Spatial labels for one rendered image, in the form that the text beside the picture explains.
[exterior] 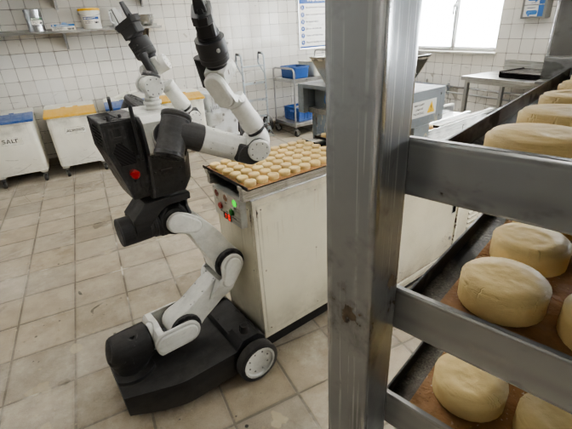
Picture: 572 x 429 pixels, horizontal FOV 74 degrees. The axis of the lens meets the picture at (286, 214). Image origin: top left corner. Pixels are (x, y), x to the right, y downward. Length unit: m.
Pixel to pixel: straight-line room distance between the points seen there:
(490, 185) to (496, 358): 0.09
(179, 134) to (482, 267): 1.08
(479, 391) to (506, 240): 0.11
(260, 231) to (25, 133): 3.86
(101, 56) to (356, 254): 5.52
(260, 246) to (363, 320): 1.47
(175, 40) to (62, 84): 1.53
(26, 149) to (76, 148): 0.48
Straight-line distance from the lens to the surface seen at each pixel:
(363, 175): 0.18
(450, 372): 0.33
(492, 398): 0.32
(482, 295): 0.26
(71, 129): 5.09
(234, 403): 1.89
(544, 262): 0.31
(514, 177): 0.19
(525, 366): 0.23
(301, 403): 1.85
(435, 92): 1.98
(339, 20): 0.18
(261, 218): 1.63
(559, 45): 0.60
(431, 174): 0.20
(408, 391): 0.34
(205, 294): 1.80
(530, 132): 0.24
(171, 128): 1.25
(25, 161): 5.22
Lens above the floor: 1.48
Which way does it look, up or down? 26 degrees down
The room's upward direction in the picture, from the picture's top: 4 degrees counter-clockwise
